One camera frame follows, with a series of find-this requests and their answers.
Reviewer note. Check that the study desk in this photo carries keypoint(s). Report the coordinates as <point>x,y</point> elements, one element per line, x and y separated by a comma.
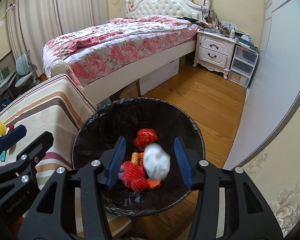
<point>1,82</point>

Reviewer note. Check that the red foam net bundle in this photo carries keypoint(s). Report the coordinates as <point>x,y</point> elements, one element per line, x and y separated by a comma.
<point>133,176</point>

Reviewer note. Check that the white tufted bed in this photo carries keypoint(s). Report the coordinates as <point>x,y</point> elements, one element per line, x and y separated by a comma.
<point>104,87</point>

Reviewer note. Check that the red plastic bag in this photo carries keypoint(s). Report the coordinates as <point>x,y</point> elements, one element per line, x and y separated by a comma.
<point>144,137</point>

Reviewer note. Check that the striped bed sheet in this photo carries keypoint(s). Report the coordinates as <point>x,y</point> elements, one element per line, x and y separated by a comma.
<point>59,107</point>

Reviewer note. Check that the white storage box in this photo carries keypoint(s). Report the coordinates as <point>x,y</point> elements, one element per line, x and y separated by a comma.
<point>158,76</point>

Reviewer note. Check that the white nightstand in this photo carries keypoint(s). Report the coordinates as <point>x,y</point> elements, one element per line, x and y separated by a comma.
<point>214,52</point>

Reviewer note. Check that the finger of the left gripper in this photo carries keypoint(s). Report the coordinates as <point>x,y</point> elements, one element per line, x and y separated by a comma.
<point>27,159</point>
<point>11,138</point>

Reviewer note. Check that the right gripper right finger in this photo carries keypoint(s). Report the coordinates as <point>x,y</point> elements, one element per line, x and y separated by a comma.
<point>247,213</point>

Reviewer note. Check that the orange paper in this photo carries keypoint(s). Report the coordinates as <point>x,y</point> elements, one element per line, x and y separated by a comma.
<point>154,184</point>

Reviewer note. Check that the gold black bottle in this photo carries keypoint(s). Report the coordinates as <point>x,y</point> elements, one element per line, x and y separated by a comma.
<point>137,158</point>

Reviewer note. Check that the white tissue ball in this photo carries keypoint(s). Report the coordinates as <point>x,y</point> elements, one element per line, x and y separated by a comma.
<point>156,162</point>

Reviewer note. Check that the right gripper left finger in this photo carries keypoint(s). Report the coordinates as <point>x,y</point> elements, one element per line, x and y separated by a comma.
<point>52,214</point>

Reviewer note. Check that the dark red satin cloth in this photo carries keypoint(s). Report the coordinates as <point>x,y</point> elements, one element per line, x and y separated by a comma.
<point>10,127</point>

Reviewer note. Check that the white teal tube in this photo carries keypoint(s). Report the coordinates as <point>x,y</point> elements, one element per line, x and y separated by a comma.
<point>3,156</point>

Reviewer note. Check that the beige curtains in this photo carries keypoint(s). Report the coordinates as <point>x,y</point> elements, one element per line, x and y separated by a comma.
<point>32,23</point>

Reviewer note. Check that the light blue desk chair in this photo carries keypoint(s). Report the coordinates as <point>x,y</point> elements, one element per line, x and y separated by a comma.
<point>26,71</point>

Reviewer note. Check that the pink floral quilt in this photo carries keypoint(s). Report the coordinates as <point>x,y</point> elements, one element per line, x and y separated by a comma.
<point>94,52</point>

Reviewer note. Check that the black lined trash bin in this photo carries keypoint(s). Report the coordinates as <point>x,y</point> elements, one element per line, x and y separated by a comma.
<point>124,118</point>

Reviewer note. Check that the plastic drawer unit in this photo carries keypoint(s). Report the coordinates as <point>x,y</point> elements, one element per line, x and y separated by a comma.
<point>244,62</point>

